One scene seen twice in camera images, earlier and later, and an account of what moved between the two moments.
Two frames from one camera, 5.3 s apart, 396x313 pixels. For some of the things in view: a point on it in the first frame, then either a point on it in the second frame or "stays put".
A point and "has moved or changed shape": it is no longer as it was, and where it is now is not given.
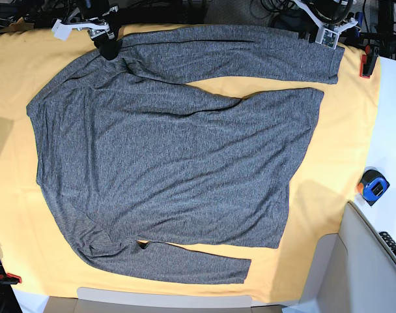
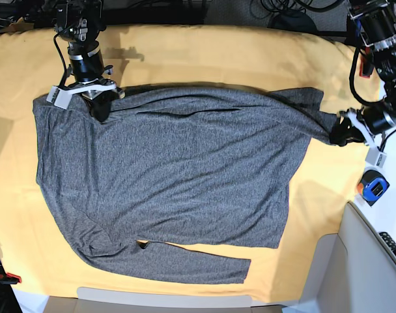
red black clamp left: [9, 278] stays put
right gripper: [338, 27] → [344, 132]
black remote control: [391, 244] stays put
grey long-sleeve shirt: [131, 156] has moved or changed shape
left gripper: [102, 33] → [99, 91]
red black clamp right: [368, 60] stays put
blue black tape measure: [373, 186] stays put
